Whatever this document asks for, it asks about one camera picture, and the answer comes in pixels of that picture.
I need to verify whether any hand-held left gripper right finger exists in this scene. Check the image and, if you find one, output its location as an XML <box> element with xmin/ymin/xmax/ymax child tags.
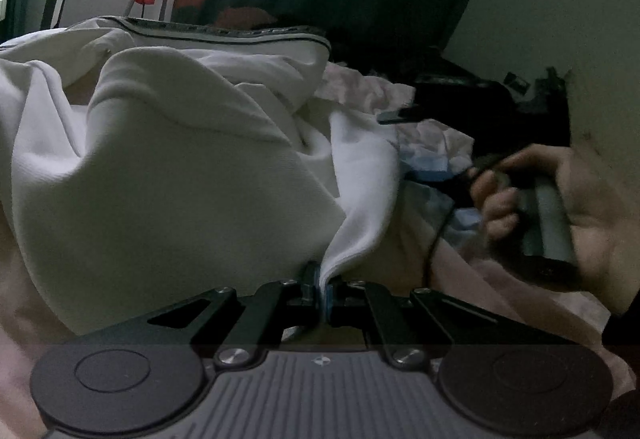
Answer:
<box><xmin>323</xmin><ymin>278</ymin><xmax>502</xmax><ymax>368</ymax></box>

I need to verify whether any white hooded sweatshirt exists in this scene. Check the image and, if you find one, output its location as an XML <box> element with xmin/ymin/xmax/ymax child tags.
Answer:
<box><xmin>0</xmin><ymin>16</ymin><xmax>402</xmax><ymax>338</ymax></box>

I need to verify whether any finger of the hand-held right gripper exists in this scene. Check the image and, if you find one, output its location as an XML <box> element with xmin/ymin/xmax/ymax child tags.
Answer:
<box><xmin>376</xmin><ymin>103</ymin><xmax>422</xmax><ymax>126</ymax></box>

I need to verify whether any person's right hand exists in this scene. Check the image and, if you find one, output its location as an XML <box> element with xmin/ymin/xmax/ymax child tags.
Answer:
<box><xmin>469</xmin><ymin>67</ymin><xmax>640</xmax><ymax>318</ymax></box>

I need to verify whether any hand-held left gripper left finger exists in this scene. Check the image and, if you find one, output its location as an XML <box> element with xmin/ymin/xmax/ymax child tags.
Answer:
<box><xmin>145</xmin><ymin>261</ymin><xmax>321</xmax><ymax>369</ymax></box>

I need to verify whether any black cable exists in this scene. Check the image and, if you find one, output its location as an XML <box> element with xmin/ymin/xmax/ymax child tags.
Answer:
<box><xmin>421</xmin><ymin>154</ymin><xmax>503</xmax><ymax>291</ymax></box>

